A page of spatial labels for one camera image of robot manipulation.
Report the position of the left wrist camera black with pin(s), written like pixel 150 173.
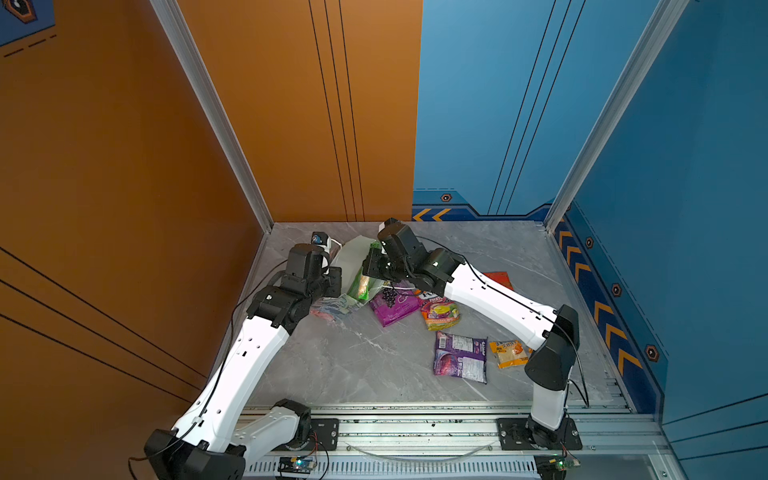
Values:
pixel 322 240

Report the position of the orange yellow snack packet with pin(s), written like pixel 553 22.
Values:
pixel 510 353

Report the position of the aluminium right corner post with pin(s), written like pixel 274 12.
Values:
pixel 652 40

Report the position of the purple berries candy bag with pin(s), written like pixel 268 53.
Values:
pixel 459 356

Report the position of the right circuit board green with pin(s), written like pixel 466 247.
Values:
pixel 555 467

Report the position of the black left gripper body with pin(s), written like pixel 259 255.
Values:
pixel 328 283

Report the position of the aluminium corner post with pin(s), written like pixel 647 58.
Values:
pixel 652 40
pixel 176 29

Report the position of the left circuit board green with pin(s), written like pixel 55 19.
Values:
pixel 297 467

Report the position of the aluminium left corner post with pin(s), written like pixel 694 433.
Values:
pixel 176 29

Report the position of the colourful fruits candy bag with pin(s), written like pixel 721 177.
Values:
pixel 437 312

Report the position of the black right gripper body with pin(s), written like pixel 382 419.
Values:
pixel 383 266

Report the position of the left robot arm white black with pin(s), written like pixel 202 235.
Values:
pixel 205 442

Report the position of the floral paper bag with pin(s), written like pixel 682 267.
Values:
pixel 332 309

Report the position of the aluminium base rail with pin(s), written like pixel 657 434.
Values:
pixel 483 441

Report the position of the circuit board green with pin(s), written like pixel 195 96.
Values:
pixel 555 467
pixel 297 467

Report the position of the red small snack packet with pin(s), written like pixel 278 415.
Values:
pixel 501 278

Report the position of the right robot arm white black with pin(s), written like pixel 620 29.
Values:
pixel 551 333

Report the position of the green Lays chips bag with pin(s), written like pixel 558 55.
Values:
pixel 359 286

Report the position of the magenta purple snack bag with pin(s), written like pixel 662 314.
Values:
pixel 393 303

